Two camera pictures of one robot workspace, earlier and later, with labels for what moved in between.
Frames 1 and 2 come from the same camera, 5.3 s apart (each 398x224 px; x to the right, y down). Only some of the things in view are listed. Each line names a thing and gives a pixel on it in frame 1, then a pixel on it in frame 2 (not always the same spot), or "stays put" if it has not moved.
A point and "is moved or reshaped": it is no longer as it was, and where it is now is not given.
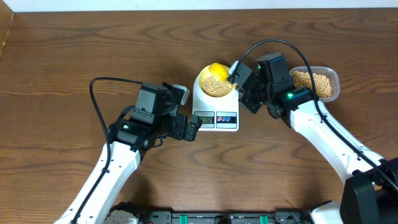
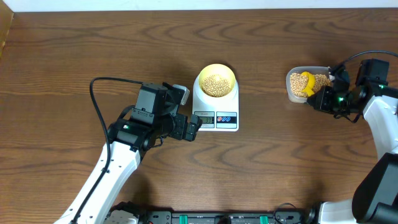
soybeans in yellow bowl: [214, 87] stays put
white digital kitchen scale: [217, 114] stays put
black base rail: [166, 216] stays put
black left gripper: [178, 132] stays put
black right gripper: [245, 100] → [323, 103]
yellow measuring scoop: [221, 71] is moved or reshaped
